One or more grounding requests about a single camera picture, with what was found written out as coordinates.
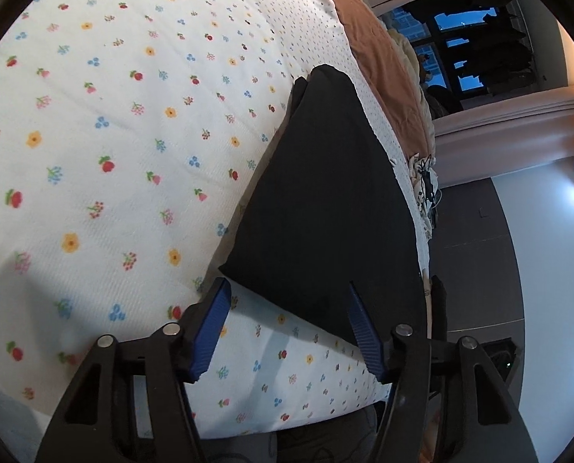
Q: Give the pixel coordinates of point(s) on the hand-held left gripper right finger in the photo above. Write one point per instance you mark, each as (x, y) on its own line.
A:
(369, 342)

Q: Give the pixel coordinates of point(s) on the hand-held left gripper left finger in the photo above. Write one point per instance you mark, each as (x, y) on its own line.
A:
(209, 333)

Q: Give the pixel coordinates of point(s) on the black button shirt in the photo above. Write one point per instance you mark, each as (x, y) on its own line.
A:
(325, 202)

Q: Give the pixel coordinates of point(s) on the white cloth heap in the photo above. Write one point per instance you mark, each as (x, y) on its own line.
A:
(419, 217)

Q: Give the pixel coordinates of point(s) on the white floral bedsheet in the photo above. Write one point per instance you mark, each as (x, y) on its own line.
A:
(98, 154)

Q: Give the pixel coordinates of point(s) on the beige blanket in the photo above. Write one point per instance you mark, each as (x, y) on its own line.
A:
(424, 125)

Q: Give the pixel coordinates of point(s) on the dark bag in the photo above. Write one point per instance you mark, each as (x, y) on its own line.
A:
(443, 101)

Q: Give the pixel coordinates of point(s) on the brown plush toy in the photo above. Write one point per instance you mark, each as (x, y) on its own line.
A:
(424, 67)

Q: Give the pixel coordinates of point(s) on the brown duvet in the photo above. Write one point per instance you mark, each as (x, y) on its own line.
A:
(373, 48)

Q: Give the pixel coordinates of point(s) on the dark hanging garment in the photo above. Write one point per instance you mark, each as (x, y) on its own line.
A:
(508, 82)

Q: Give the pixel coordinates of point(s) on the dark hanging jacket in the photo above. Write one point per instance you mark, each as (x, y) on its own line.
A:
(499, 50)

